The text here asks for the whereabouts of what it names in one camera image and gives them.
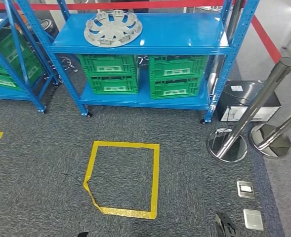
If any green plastic crate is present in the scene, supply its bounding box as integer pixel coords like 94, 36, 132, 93
148, 55, 209, 100
0, 33, 46, 90
77, 54, 139, 95

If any black barrier post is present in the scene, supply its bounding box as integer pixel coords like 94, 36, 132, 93
207, 0, 244, 95

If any black office chair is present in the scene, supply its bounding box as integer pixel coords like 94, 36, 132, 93
44, 55, 78, 84

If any crinkled yellow floor tape square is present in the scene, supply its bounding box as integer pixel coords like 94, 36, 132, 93
83, 140, 161, 220

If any chrome barrier pole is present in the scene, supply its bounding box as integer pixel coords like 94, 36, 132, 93
258, 103, 291, 151
217, 57, 291, 159

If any steel floor plate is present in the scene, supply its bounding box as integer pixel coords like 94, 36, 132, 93
243, 208, 264, 231

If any blue metal rack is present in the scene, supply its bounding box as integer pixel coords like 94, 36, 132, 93
0, 0, 59, 114
16, 0, 259, 125

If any floor outlet box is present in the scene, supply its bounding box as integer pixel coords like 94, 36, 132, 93
237, 180, 256, 199

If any black flat board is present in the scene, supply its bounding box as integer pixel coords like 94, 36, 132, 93
216, 80, 282, 123

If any silver wheel hubcap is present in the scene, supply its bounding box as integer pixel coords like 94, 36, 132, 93
84, 9, 143, 48

